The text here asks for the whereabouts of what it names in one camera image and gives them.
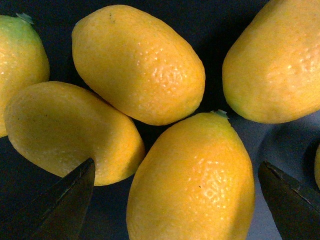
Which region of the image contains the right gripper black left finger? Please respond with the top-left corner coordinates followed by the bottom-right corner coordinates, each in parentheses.
top-left (0, 158), bottom-right (95, 240)

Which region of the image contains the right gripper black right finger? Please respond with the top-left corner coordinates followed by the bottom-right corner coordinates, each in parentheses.
top-left (258, 161), bottom-right (320, 240)

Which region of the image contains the yellow lemon front cluster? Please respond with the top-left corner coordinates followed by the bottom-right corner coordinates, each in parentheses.
top-left (4, 81), bottom-right (146, 186)

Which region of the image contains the yellow lemon right edge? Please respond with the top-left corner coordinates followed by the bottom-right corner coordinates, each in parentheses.
top-left (222, 0), bottom-right (320, 124)

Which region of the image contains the yellow lemon in cluster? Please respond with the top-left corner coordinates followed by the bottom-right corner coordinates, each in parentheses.
top-left (71, 4), bottom-right (206, 126)

